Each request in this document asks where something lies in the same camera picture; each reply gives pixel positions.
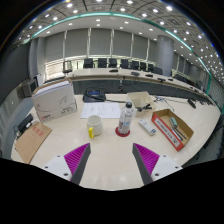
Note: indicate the white printed paper sheet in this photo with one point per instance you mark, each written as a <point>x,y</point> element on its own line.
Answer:
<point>100,110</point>

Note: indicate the white remote control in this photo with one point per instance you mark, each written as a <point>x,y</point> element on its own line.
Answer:
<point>146,126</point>

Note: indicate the black tool in beige box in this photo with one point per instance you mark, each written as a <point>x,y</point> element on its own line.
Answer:
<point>144,107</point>

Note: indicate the long curved conference desk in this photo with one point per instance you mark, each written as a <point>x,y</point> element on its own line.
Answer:
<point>133,78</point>

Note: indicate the white cardboard paper box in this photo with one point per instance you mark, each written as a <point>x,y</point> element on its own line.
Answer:
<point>55,101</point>

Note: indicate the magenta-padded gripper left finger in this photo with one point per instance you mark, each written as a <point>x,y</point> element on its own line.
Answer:
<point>77,159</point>

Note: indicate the grey tool in red box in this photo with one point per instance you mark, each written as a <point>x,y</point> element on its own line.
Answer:
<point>174,123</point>

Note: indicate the beige divided open box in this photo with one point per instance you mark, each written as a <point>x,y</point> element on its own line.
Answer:
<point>138,99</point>

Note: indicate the brown cardboard sheet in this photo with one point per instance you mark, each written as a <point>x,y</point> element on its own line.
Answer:
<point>31,141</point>

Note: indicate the grey CRT monitor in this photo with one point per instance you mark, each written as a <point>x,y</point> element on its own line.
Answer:
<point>29,88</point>

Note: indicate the black power strip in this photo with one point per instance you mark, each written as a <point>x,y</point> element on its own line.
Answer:
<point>25,122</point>

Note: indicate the row of black office chairs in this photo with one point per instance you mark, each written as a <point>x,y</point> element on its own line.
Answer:
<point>113,62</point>

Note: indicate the red-sided open cardboard box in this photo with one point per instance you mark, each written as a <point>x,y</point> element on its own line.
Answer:
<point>165,128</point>

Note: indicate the clear black-capped drink bottle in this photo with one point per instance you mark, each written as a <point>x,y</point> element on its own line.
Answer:
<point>125,120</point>

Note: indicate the group of ceiling lights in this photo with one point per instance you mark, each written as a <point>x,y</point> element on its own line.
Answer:
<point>69,5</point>

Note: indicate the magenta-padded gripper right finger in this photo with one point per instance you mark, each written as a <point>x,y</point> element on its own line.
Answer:
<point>146,160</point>

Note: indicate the black desk phone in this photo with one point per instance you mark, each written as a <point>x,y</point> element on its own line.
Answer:
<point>94,96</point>

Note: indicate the flat round red coaster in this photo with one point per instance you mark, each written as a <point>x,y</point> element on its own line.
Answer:
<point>117,132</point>

